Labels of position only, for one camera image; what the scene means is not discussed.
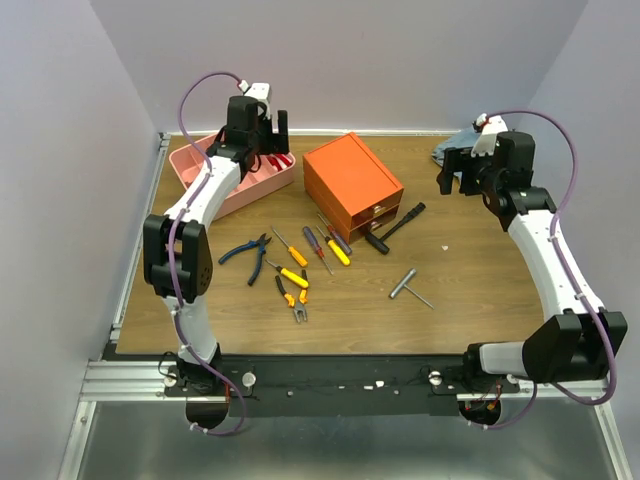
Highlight orange two-drawer box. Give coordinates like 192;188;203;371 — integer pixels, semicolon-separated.
303;132;404;243

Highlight purple handled screwdriver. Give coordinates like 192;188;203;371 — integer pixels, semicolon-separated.
302;226;334;275

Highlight black rubber mallet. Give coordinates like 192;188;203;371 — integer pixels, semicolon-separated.
364;202;426;255

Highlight orange screwdriver long shaft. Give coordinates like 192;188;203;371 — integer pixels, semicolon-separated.
271;227;308;268

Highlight yellow screwdriver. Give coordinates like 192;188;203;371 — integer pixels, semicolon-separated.
266;259;309;289
317;226;351;266

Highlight metal T-handle wrench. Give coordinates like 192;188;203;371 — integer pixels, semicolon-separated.
388;268;435;310

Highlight red purple screwdriver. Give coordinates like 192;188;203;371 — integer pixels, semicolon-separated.
317;212;352;256

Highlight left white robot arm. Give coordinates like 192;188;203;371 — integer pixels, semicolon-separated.
143;92;289;395

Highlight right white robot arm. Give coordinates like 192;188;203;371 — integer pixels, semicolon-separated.
437;131;628;392

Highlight blue denim cloth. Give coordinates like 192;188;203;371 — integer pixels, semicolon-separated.
431;127;480;167

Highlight red white striped cloth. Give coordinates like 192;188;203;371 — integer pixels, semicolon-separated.
266;154;295;172

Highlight pink divided organizer tray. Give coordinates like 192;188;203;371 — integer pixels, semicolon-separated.
164;135;296;226

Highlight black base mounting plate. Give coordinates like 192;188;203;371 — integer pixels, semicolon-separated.
158;354;519;418

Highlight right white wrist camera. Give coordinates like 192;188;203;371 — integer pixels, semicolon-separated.
471;113;508;157

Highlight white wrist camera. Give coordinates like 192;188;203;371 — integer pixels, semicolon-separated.
237;79;272;120
471;113;508;157

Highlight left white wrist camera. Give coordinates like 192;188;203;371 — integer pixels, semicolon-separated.
237;79;272;120

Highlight blue handled cutting pliers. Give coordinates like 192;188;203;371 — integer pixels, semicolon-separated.
218;232;274;287

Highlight orange black handled pliers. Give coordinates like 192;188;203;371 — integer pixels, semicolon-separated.
275;270;309;323

